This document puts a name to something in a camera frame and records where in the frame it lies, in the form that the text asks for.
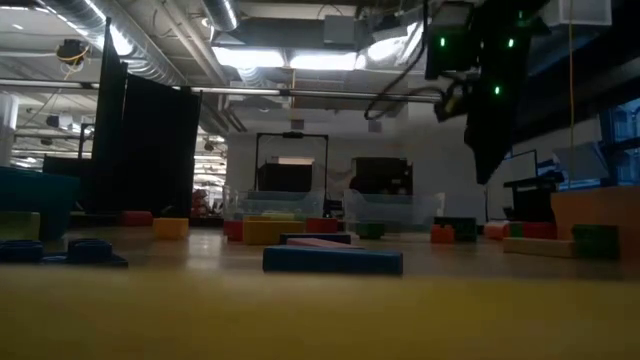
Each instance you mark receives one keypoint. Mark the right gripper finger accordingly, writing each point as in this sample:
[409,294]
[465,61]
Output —
[490,155]

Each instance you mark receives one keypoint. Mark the long blue wooden block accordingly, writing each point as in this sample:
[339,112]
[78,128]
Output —
[330,260]

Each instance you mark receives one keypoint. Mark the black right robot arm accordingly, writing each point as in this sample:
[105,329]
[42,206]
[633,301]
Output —
[447,55]

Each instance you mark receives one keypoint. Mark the whiteboard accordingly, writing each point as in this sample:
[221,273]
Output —
[510,195]

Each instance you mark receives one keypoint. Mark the black background desk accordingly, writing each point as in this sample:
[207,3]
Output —
[535,200]

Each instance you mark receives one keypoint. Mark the pink-red arch block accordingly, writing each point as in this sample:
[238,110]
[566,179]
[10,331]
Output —
[495,230]

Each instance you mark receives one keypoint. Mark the green two-by-four lego brick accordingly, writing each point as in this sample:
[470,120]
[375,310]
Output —
[465,227]

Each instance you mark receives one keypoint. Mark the green wooden cube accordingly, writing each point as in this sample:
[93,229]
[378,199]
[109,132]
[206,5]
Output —
[516,230]

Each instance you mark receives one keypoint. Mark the red wooden cube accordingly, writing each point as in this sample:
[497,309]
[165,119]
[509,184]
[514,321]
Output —
[322,225]
[233,231]
[540,230]

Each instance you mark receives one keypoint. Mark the grey tilted panel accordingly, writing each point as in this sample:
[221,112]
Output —
[580,162]

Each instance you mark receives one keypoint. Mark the small orange-red lego brick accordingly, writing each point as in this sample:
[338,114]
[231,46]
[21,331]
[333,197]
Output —
[442,235]

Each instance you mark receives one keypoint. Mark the beige wooden block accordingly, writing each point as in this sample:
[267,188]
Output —
[540,246]

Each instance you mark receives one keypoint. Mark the clear plastic bin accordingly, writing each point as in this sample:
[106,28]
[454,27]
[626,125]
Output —
[280,202]
[395,205]

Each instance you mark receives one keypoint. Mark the black background box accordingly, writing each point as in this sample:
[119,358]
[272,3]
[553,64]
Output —
[382,175]

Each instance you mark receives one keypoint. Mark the white ceiling box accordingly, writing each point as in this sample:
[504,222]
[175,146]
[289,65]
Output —
[575,12]

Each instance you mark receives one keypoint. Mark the orange translucent bin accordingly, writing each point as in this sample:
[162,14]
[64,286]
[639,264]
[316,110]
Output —
[600,207]

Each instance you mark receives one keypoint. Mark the window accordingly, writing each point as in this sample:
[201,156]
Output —
[622,140]

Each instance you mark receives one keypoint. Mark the grey ceiling unit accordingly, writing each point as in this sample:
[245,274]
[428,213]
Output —
[340,30]

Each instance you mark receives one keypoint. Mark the ceiling light panel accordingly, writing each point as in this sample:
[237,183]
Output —
[250,57]
[322,61]

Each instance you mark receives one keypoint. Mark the long pink wooden block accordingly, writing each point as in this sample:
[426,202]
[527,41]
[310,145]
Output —
[325,244]

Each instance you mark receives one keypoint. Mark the grey ceiling pipe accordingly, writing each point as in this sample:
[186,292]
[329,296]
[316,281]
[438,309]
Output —
[310,93]

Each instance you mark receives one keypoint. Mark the black background monitor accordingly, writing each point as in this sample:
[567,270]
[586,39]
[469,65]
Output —
[285,177]

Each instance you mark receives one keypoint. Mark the black partition stand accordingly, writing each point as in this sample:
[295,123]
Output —
[160,150]

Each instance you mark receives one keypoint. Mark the red wooden block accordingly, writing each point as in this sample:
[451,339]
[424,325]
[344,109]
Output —
[136,218]

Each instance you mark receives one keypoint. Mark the blue square lego brick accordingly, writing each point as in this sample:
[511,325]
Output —
[90,250]

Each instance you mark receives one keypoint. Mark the teal plastic bin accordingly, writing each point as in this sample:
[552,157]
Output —
[50,195]

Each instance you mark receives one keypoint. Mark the light green arch block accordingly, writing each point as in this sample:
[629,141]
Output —
[20,226]

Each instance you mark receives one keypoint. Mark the black background station frame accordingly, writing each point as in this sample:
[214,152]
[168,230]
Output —
[292,135]

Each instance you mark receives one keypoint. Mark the silver ventilation duct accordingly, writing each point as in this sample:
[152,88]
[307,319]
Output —
[222,12]

